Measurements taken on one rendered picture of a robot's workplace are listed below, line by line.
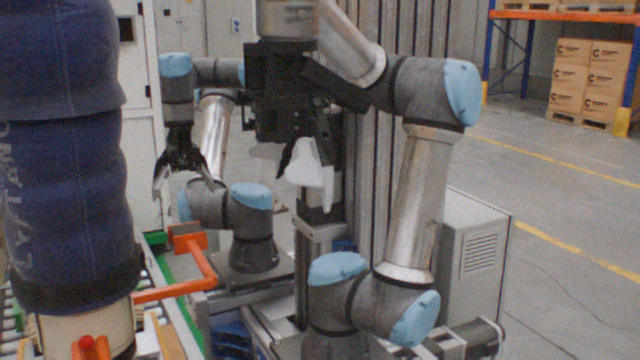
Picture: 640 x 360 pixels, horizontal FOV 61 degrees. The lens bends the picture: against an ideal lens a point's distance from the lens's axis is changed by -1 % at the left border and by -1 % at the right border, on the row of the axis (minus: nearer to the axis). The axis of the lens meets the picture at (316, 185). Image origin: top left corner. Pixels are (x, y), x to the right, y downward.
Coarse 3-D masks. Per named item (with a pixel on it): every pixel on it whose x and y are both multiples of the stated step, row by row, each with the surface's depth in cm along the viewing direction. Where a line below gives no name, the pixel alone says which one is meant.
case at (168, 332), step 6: (168, 324) 145; (162, 330) 142; (168, 330) 142; (174, 330) 142; (168, 336) 139; (174, 336) 139; (168, 342) 137; (174, 342) 137; (168, 348) 135; (174, 348) 135; (180, 348) 135; (174, 354) 132; (180, 354) 132
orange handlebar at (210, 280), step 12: (192, 240) 136; (192, 252) 130; (204, 264) 123; (204, 276) 120; (156, 288) 113; (168, 288) 113; (180, 288) 114; (192, 288) 115; (204, 288) 116; (144, 300) 111; (156, 300) 112; (72, 348) 94; (96, 348) 95; (108, 348) 94
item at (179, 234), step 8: (176, 224) 142; (184, 224) 142; (192, 224) 142; (168, 232) 141; (176, 232) 137; (184, 232) 137; (192, 232) 137; (200, 232) 137; (176, 240) 134; (184, 240) 135; (200, 240) 137; (176, 248) 135; (184, 248) 136; (200, 248) 138
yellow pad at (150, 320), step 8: (144, 312) 126; (152, 312) 127; (144, 320) 123; (152, 320) 123; (136, 328) 115; (144, 328) 119; (152, 328) 120; (160, 336) 118; (160, 344) 115; (160, 352) 112; (168, 352) 113
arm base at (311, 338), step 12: (312, 324) 111; (312, 336) 112; (324, 336) 109; (336, 336) 109; (348, 336) 109; (360, 336) 112; (312, 348) 111; (324, 348) 110; (336, 348) 109; (348, 348) 110; (360, 348) 111
